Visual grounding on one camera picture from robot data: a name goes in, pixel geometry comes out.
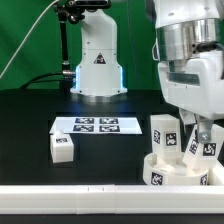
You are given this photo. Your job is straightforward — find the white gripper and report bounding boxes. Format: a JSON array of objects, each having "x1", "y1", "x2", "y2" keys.
[{"x1": 158, "y1": 51, "x2": 224, "y2": 140}]

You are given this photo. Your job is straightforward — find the white round stool seat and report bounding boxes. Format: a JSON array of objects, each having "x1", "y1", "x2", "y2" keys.
[{"x1": 143, "y1": 153, "x2": 209, "y2": 186}]

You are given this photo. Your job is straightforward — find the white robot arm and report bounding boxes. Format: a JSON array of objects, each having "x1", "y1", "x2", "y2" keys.
[{"x1": 71, "y1": 0, "x2": 224, "y2": 142}]

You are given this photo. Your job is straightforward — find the white sheet with markers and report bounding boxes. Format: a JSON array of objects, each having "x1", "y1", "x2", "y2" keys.
[{"x1": 50, "y1": 117, "x2": 142, "y2": 135}]

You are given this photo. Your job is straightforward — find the white front fence rail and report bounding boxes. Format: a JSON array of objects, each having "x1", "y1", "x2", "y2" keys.
[{"x1": 0, "y1": 185, "x2": 224, "y2": 214}]

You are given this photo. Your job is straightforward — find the black cable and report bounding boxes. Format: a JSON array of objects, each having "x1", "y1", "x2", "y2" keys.
[{"x1": 19, "y1": 72, "x2": 65, "y2": 90}]

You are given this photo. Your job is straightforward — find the white cable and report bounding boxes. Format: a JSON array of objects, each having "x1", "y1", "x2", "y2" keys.
[{"x1": 0, "y1": 0, "x2": 60, "y2": 80}]

